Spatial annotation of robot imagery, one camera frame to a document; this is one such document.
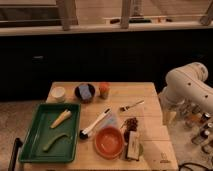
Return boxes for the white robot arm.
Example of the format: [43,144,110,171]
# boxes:
[158,62,213,125]

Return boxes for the red bowl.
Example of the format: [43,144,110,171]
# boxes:
[94,126,124,159]

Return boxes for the blue sponge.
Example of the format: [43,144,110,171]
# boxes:
[79,84,92,100]

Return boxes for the clear plastic bag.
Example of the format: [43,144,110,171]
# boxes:
[97,112,119,130]

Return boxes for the dark brown dried cluster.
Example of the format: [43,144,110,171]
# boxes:
[122,117,138,131]

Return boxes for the yellow corn toy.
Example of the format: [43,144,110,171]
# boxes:
[51,110,71,129]

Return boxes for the green vegetable toy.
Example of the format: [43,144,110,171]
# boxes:
[42,133,69,152]

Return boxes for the white box with brush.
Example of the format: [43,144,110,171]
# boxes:
[127,131,140,160]

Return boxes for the green plastic tray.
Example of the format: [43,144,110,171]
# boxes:
[19,103,81,163]

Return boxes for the spice jar rack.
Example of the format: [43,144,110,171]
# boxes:
[184,104,213,145]

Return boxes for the black cable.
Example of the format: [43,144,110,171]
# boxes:
[178,161,213,171]

